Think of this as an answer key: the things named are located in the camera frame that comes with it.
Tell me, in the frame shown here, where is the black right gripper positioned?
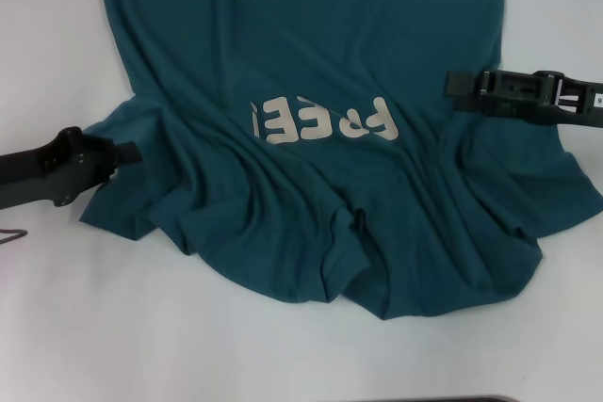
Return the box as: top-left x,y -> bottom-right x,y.
446,69 -> 603,129

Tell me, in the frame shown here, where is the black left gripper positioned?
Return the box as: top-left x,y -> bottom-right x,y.
0,126 -> 142,213

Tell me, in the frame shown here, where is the thin dark cable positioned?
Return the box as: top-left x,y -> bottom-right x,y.
0,227 -> 28,246

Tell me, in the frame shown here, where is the black flat panel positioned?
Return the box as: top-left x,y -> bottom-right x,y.
324,394 -> 522,402

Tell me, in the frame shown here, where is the teal t-shirt with beige print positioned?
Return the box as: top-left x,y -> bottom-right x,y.
77,0 -> 595,323

